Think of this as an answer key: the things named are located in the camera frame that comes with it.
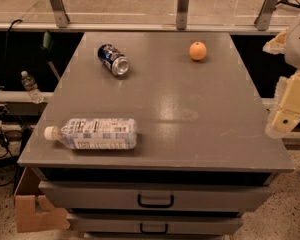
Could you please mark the small water bottle on rail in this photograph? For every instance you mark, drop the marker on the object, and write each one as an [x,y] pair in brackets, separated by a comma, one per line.
[31,87]

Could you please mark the upper drawer black handle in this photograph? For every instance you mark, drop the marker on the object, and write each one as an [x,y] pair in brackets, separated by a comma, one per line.
[155,202]

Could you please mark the grey drawer cabinet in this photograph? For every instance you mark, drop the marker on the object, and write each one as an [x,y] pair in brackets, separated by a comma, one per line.
[201,138]

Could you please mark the brown cardboard box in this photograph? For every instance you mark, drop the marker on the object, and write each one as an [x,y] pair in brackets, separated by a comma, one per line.
[33,211]

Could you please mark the left metal bracket post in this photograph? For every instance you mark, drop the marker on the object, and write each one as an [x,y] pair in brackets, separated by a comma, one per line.
[61,18]

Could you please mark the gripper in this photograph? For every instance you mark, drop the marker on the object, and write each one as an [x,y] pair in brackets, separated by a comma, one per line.
[299,45]

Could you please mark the large clear water bottle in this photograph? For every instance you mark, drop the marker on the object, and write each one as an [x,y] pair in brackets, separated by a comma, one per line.
[95,133]

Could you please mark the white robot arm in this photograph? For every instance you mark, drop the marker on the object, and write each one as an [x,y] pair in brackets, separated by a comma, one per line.
[292,45]

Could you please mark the drawer black handle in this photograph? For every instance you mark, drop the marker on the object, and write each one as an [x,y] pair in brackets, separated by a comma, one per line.
[155,202]
[153,229]

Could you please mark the orange fruit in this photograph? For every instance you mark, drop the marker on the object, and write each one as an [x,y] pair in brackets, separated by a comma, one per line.
[197,51]

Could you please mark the green handled tool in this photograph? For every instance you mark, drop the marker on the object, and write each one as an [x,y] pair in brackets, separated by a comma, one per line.
[46,48]

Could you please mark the lower drawer black handle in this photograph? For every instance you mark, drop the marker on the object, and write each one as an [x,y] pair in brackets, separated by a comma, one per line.
[153,229]

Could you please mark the right metal bracket post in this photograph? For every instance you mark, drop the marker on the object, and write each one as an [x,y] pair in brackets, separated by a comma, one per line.
[262,22]

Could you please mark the blue pepsi can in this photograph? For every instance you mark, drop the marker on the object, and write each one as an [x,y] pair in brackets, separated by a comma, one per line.
[115,61]

